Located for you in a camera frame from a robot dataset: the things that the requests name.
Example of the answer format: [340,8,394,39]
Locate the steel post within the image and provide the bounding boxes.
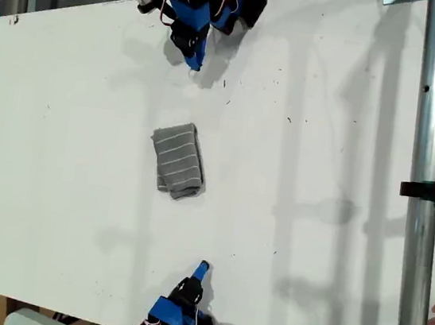
[383,0,435,325]

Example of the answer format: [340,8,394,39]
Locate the white box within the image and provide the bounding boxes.
[3,304,94,325]

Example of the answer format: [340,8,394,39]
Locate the grey striped towel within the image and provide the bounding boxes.
[143,118,213,204]

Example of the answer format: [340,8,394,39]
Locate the black camera stalk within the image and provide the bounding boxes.
[135,0,164,18]

